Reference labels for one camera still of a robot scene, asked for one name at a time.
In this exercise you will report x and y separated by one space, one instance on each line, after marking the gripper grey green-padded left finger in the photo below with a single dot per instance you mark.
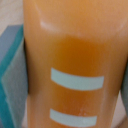
13 77

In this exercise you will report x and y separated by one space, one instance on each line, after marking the gripper grey green-padded right finger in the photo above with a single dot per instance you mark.
124 95

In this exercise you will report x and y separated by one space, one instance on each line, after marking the yellow toy bread loaf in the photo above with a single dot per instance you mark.
77 52

